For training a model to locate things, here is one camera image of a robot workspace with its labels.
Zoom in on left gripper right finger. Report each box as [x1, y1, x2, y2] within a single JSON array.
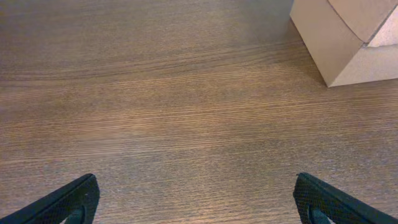
[[293, 172, 397, 224]]

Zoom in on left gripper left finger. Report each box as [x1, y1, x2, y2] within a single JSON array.
[[1, 174, 100, 224]]

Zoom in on brown cardboard box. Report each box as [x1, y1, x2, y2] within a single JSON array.
[[290, 0, 397, 87]]

